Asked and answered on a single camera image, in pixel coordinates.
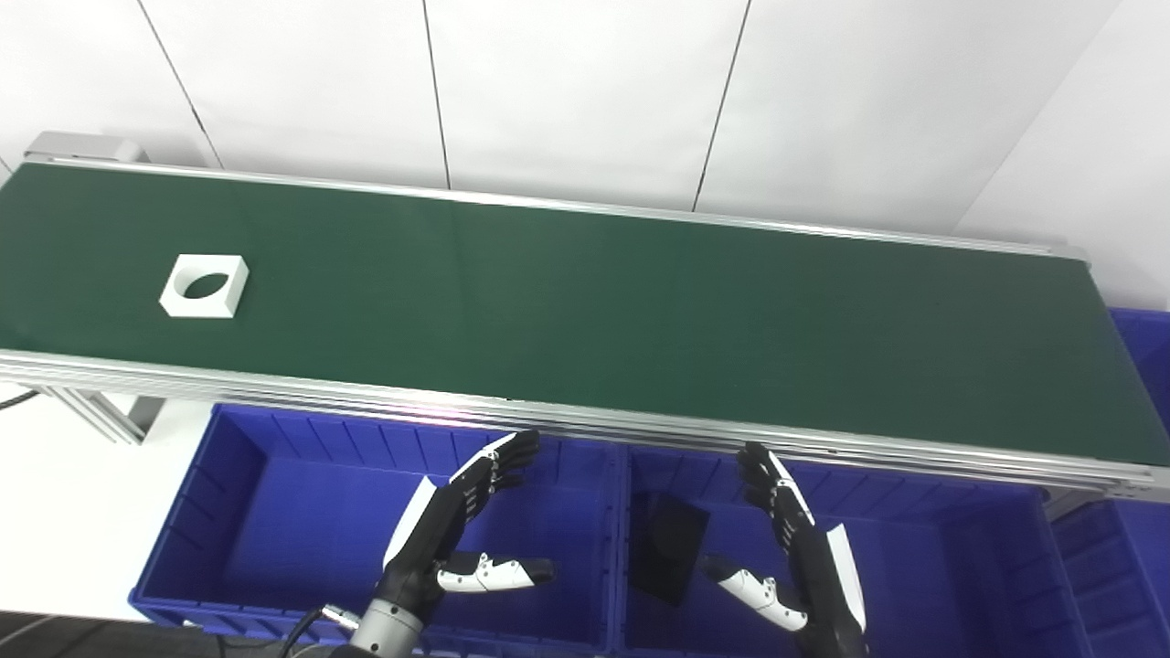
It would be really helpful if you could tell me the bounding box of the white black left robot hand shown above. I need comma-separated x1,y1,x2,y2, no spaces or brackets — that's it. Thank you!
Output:
378,430,556,611

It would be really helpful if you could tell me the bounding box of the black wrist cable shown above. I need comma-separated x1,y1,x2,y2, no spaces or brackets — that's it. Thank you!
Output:
279,605,359,658

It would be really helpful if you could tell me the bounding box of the green conveyor belt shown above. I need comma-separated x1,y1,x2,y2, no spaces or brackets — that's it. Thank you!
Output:
0,163,1149,467
0,133,1170,504

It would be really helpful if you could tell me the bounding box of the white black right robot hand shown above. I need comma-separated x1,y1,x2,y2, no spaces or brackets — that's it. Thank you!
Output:
700,442,867,658

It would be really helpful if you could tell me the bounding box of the white square part round hole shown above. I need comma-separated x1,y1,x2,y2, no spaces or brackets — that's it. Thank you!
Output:
159,254,250,320

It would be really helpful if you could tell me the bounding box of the black flat part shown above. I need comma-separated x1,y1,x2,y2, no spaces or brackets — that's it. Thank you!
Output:
629,492,711,608

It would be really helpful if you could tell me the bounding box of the grey conveyor end housing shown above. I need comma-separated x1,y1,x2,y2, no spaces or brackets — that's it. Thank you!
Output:
23,131,149,166

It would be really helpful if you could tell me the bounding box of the blue plastic bin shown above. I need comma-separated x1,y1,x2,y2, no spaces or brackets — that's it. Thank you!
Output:
1051,308,1170,658
618,443,1098,658
128,404,628,657

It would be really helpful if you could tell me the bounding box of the aluminium conveyor leg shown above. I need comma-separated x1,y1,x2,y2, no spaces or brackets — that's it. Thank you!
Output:
1042,487,1114,524
41,386,167,446

